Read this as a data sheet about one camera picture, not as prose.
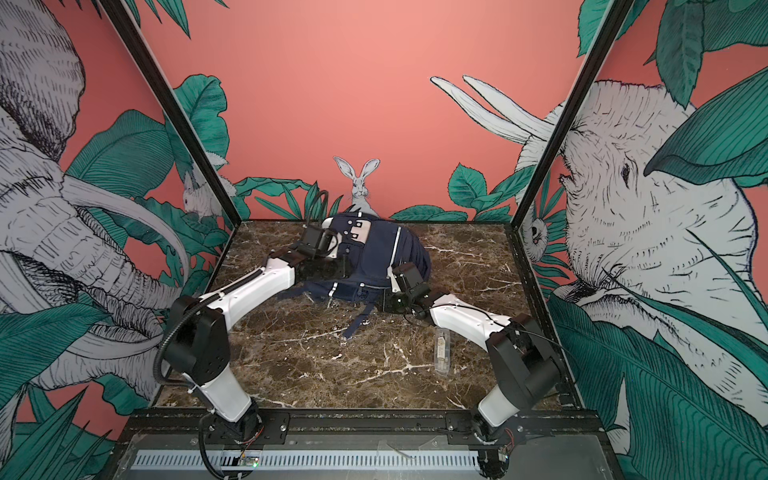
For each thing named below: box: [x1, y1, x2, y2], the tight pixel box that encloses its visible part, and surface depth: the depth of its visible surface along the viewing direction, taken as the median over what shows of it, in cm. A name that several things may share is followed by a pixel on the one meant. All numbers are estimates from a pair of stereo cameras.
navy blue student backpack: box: [289, 212, 431, 337], surface depth 100 cm
